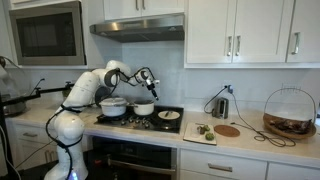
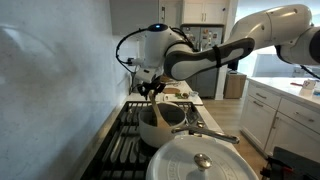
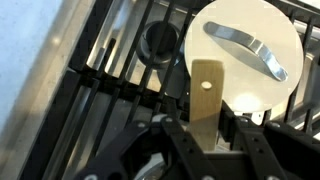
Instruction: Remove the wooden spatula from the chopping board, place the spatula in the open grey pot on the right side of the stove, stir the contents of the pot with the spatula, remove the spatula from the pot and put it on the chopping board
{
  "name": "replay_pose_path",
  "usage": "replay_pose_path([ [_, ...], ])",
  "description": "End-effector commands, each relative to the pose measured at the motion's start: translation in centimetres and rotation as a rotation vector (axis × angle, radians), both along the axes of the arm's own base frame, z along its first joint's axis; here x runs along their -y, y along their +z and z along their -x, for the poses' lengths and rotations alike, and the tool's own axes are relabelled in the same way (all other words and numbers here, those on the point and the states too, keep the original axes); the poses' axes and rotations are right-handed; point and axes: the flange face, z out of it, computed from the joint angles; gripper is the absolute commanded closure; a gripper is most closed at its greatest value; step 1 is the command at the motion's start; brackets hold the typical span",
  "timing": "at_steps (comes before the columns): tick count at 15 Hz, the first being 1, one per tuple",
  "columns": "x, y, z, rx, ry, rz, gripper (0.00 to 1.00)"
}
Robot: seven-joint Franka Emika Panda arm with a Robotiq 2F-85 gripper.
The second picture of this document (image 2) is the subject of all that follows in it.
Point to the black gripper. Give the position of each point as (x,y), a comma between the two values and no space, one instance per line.
(152,85)

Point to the wooden spatula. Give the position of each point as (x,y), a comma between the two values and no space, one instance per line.
(158,115)

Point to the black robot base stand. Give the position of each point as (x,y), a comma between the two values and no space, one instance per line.
(293,163)

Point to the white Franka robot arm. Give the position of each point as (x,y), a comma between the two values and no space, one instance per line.
(206,56)

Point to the white chopping board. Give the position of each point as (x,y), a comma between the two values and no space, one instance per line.
(196,101)

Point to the black gas stove cooktop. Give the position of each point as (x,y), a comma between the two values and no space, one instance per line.
(116,150)

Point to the large white pot lid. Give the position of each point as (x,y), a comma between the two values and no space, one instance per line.
(173,160)

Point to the stainless electric kettle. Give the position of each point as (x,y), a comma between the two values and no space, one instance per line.
(132,88)

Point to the round cork trivet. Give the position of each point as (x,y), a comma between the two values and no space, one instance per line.
(171,90)

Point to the small green broccoli floret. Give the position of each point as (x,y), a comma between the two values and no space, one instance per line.
(178,95)

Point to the brown vegetable piece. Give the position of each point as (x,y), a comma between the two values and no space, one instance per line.
(185,95)

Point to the small clear glass cup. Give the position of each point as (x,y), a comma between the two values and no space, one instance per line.
(193,93)

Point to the stainless steel refrigerator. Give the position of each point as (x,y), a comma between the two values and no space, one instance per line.
(206,85)

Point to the tall white pantry cabinet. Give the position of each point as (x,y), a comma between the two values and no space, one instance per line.
(170,13)

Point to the wooden bin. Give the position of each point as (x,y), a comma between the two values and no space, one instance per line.
(235,86)

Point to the white cabinet above refrigerator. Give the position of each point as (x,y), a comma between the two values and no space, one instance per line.
(203,11)

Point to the white kitchen island cabinet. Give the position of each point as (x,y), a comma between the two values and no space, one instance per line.
(283,113)

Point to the small red item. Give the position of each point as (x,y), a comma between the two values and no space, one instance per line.
(296,84)

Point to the white countertop appliance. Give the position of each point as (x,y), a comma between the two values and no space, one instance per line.
(300,71)

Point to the wall outlet with plug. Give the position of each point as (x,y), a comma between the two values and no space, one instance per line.
(129,62)

